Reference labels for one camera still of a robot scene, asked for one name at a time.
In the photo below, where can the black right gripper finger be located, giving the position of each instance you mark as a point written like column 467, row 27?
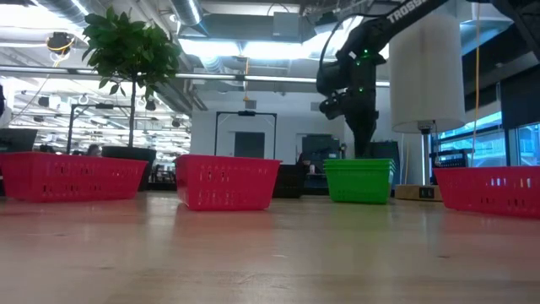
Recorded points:
column 363, row 141

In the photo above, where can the red plastic basket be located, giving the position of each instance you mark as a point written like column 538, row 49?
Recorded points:
column 489, row 192
column 67, row 177
column 228, row 183

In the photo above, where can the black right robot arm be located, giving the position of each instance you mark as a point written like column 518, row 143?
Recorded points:
column 363, row 42

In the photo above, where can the black equipment cabinet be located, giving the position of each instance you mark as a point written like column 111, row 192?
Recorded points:
column 320, row 148

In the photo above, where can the person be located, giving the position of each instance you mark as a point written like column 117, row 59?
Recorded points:
column 93, row 150
column 304, row 162

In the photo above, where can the long ceiling light tube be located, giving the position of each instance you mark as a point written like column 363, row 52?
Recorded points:
column 278, row 79

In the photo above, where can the black perforated crate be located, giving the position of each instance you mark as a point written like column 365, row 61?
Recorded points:
column 451, row 162

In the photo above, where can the dark grey door panel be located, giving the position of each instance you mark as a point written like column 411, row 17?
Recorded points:
column 249, row 144

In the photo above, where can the green leafy artificial plant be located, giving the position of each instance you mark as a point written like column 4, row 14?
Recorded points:
column 131, row 46

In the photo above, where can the black computer monitor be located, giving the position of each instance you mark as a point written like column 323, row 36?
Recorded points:
column 17, row 140

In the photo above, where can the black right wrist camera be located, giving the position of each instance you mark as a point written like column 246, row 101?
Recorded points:
column 333, row 107

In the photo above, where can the black gantry frame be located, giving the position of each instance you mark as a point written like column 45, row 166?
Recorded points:
column 70, row 126
column 246, row 113

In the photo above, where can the silver ceiling duct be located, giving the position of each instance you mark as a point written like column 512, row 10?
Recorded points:
column 187, row 12

